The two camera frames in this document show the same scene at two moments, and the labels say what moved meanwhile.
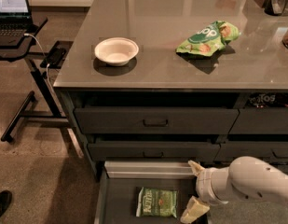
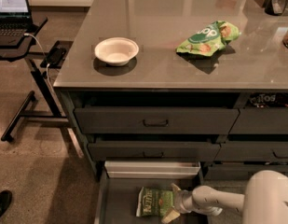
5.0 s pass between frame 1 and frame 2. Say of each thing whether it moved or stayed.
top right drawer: stayed
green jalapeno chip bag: stayed
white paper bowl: stayed
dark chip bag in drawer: stayed
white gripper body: moved
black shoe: stayed
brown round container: stayed
